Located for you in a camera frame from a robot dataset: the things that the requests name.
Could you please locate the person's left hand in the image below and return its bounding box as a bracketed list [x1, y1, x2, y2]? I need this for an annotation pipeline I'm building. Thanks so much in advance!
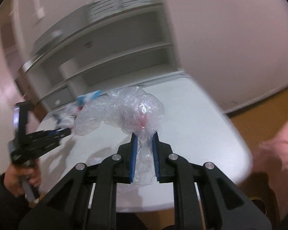
[3, 164, 42, 197]

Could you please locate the clear plastic bag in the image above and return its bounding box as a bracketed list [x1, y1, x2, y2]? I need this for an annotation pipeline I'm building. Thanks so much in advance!
[73, 86, 166, 185]

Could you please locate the white desk shelf unit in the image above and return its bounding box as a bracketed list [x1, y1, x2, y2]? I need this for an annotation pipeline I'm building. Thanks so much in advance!
[16, 0, 184, 117]

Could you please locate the white cylinder roll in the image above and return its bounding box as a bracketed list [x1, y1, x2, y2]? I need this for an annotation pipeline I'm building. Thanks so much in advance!
[59, 60, 89, 94]

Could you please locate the white shelf drawer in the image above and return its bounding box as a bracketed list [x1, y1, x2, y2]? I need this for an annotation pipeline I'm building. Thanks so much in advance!
[41, 93, 71, 112]

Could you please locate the blue white red wrapper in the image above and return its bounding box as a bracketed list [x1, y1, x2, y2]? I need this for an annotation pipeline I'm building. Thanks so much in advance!
[76, 90, 103, 109]

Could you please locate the crumpled white dark wrapper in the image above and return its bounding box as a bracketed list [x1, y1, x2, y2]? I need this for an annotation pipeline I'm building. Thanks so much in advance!
[51, 109, 76, 128]

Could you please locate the striped white stack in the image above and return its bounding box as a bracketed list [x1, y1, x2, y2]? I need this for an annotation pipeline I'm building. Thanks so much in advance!
[88, 0, 160, 22]

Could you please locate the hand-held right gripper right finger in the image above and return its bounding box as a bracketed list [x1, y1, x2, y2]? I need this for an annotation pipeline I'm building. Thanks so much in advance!
[152, 131, 272, 230]

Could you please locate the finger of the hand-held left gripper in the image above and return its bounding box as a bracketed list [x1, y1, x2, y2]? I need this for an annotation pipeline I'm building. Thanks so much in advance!
[30, 128, 72, 141]
[30, 138, 61, 159]

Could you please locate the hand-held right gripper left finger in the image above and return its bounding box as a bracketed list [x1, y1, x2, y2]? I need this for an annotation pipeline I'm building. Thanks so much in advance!
[19, 132, 138, 230]

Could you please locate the person's left forearm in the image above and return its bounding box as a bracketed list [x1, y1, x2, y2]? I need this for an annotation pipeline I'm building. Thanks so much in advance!
[0, 174, 30, 230]

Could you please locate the pink cloth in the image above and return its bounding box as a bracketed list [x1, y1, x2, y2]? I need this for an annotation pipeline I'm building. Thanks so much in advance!
[252, 110, 288, 224]

